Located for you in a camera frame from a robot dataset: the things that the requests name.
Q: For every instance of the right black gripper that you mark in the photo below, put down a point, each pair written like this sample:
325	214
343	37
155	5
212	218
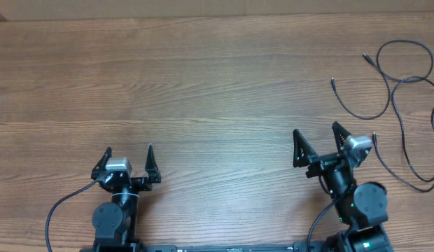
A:
302	158

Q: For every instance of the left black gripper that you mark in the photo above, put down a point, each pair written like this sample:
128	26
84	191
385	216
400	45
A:
144	183

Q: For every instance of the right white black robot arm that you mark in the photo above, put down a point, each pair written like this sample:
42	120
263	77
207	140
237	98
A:
363	208

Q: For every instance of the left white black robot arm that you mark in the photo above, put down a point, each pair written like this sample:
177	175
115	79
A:
115	221

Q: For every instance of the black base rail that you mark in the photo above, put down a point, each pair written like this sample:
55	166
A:
298	246

